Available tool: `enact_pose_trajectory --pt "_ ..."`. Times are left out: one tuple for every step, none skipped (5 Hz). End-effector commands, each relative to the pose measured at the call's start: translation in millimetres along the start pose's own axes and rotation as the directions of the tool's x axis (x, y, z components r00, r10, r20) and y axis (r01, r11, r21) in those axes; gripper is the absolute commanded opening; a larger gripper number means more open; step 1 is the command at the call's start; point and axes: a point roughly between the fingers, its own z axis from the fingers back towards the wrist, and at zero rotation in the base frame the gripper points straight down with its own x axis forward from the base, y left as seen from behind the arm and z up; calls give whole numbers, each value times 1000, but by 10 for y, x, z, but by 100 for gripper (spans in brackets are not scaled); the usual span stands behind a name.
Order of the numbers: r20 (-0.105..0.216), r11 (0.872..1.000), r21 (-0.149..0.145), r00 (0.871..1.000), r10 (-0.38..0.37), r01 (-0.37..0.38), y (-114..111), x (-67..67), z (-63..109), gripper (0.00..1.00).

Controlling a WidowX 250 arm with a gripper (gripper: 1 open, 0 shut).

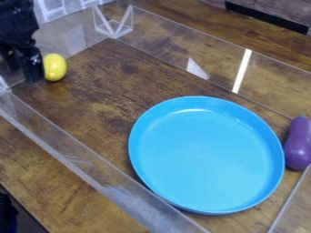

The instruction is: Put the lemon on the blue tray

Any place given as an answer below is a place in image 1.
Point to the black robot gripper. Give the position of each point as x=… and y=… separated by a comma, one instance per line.
x=18, y=25

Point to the yellow lemon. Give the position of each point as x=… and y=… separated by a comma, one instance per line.
x=55, y=66

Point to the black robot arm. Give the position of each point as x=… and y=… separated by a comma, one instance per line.
x=14, y=3

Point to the blue round tray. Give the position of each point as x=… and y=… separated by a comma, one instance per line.
x=206, y=154

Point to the dark object at table edge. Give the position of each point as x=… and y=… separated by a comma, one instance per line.
x=8, y=215

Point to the black baseboard strip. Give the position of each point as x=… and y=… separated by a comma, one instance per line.
x=271, y=19

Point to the purple toy eggplant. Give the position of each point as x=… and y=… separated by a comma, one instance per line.
x=298, y=144

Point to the clear acrylic enclosure wall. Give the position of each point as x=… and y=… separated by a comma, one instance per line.
x=138, y=52

